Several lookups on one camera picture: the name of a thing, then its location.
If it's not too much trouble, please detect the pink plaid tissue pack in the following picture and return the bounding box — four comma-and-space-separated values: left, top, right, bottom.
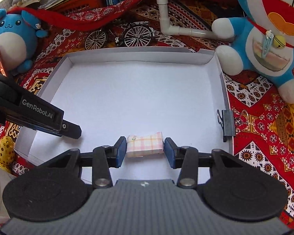
126, 132, 163, 158

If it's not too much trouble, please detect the blue round plush toy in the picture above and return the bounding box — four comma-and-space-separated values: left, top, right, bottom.
0, 9, 48, 74

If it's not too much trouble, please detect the gold sequin bow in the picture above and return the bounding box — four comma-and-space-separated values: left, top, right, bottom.
0, 136, 15, 173

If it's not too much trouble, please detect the white pvc pipe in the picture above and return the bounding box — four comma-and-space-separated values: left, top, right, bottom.
155, 0, 235, 42

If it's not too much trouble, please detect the Doraemon plush toy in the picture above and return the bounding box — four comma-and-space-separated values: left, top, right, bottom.
211, 0, 294, 104

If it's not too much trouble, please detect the black binder clip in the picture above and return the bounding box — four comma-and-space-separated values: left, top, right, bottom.
217, 109, 236, 142

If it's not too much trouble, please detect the white shallow box tray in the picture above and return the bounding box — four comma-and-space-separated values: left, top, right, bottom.
15, 47, 233, 165

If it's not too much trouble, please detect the miniature bicycle model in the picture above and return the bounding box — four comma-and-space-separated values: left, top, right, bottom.
84, 21, 155, 50

